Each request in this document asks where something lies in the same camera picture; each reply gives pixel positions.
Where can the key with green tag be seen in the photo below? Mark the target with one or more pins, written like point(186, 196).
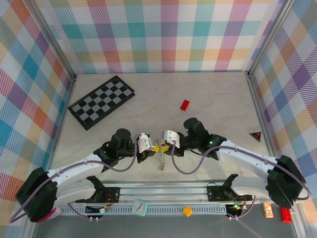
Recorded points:
point(161, 152)

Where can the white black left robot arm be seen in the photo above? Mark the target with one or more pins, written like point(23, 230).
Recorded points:
point(74, 168)

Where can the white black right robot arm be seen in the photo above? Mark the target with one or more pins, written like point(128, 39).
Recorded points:
point(247, 156)

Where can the small red block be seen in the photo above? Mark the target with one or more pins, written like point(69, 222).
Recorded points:
point(185, 105)

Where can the black grey chessboard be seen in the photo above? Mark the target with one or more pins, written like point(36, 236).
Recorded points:
point(99, 101)

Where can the teal square clock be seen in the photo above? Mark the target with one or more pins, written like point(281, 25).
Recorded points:
point(139, 207)

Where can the black red triangle sign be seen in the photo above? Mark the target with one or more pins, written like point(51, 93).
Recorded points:
point(256, 136)

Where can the orange toy brick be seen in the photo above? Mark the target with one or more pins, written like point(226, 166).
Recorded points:
point(187, 211)

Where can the pink plastic cup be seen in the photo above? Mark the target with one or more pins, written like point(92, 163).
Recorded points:
point(55, 213)

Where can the wooden printed block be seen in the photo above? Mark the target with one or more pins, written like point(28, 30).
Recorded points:
point(268, 210)

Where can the red toy brick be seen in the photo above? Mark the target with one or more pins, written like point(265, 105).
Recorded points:
point(286, 214)

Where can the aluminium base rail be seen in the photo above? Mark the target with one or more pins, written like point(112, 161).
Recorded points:
point(161, 192)

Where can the aluminium side rail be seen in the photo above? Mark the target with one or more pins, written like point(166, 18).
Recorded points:
point(71, 85)
point(256, 99)

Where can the black connector bracket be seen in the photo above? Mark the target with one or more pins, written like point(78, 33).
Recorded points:
point(232, 210)
point(92, 210)

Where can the aluminium frame post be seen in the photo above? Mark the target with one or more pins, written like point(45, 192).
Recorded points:
point(269, 37)
point(55, 42)

